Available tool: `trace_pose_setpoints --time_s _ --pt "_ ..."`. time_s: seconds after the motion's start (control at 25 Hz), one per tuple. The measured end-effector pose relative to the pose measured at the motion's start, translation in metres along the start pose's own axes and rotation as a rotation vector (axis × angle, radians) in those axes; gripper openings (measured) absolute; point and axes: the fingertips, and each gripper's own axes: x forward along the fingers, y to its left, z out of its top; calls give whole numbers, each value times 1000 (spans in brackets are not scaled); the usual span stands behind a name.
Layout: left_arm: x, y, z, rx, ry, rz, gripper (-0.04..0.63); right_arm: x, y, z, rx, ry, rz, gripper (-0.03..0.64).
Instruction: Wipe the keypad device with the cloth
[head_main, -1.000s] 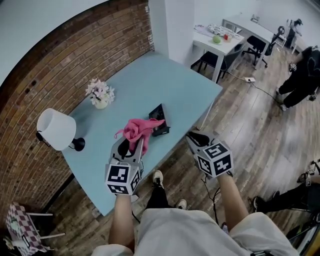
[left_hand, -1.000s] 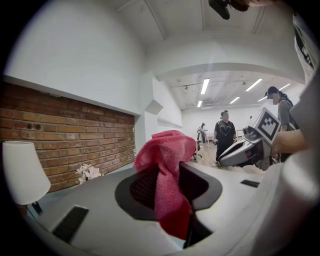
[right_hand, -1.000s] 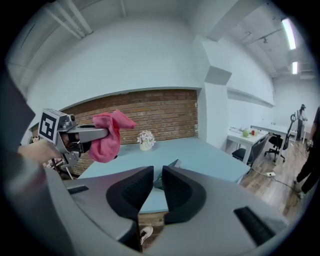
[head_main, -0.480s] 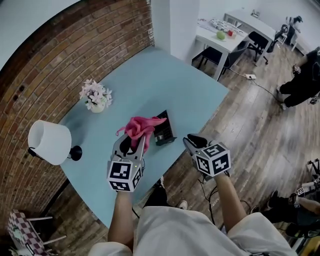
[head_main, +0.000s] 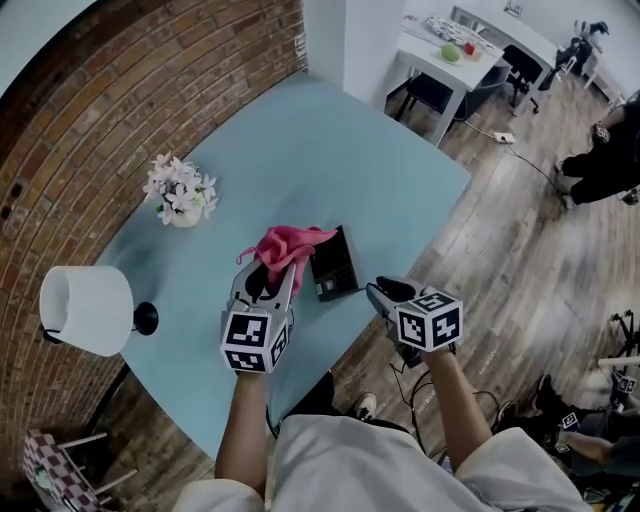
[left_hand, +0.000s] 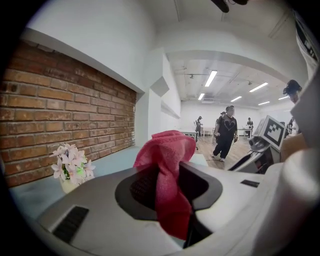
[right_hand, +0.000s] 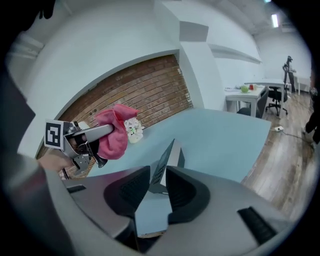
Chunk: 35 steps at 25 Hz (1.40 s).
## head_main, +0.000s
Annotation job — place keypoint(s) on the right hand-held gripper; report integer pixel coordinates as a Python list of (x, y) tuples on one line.
[(425, 325)]

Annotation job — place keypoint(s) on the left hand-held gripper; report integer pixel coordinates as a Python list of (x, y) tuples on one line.
[(247, 335)]

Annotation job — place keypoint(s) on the pink cloth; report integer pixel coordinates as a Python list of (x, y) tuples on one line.
[(280, 247)]

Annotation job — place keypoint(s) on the small black device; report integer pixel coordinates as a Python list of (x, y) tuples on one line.
[(335, 270)]

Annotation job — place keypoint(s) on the person's left forearm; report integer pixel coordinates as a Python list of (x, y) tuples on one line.
[(245, 435)]

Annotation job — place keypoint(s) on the person's right forearm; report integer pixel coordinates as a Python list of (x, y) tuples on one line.
[(455, 410)]

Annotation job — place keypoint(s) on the person's white shoe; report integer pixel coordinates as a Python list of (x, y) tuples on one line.
[(365, 406)]

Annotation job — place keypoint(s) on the person's black trouser leg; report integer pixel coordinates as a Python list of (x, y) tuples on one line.
[(312, 395)]

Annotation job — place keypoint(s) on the pink flowers in white pot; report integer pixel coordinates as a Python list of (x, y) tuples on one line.
[(180, 192)]

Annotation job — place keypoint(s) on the person's white shirt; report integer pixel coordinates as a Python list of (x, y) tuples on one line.
[(360, 465)]

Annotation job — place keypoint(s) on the white table lamp black base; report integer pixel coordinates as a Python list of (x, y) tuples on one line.
[(85, 310)]

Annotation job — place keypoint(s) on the white power strip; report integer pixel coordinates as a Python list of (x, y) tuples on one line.
[(504, 137)]

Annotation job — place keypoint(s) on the black desk chair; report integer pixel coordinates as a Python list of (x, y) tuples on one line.
[(430, 92)]

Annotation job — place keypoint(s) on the small white desk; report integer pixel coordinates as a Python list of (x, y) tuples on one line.
[(425, 55)]

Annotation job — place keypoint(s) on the green round fruit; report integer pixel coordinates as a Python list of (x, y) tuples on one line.
[(451, 52)]

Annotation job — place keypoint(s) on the red cup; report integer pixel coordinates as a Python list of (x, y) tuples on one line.
[(470, 48)]

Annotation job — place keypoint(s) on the black office chair with headrest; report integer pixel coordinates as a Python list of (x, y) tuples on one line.
[(525, 67)]

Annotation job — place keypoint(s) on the checkered cushion chair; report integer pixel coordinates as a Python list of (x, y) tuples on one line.
[(50, 460)]

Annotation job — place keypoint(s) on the patterned tray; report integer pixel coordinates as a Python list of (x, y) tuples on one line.
[(450, 27)]

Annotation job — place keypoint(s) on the long white desk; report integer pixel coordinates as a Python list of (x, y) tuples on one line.
[(520, 35)]

